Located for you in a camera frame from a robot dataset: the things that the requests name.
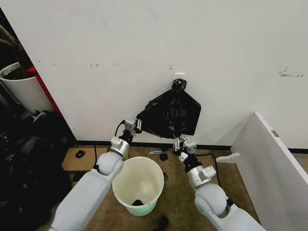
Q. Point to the red panel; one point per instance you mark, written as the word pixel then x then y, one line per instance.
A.
pixel 45 96

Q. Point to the white marker pen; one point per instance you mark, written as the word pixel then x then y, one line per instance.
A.
pixel 155 152

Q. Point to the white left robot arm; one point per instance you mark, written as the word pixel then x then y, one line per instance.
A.
pixel 86 185

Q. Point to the black scrap inside bin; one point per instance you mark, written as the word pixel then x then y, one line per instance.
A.
pixel 137 202

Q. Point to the white furniture board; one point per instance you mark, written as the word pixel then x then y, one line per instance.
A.
pixel 264 168

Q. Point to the brown plant stems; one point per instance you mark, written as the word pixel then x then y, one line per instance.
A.
pixel 14 45

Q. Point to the white wall hook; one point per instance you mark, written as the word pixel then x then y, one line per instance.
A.
pixel 180 75

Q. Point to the white plastic trash bin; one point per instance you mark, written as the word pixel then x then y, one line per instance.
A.
pixel 125 173

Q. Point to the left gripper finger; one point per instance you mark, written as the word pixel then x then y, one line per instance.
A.
pixel 138 123
pixel 135 132

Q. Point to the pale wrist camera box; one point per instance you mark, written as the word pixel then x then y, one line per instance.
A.
pixel 190 146
pixel 130 124

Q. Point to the brown cardboard board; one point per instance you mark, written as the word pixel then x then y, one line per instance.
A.
pixel 72 162

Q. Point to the silver metal plate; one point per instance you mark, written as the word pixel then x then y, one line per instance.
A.
pixel 274 133

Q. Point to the white round planter pot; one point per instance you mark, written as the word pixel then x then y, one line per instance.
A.
pixel 26 93

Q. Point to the pile of black bags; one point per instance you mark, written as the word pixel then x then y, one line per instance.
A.
pixel 31 168

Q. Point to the small black round object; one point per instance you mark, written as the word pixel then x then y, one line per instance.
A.
pixel 79 154

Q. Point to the black garbage bag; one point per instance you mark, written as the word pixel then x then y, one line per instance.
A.
pixel 173 113

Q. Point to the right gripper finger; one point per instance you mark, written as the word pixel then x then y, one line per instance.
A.
pixel 176 144
pixel 183 138

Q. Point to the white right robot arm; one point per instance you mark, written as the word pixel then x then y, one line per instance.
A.
pixel 211 195

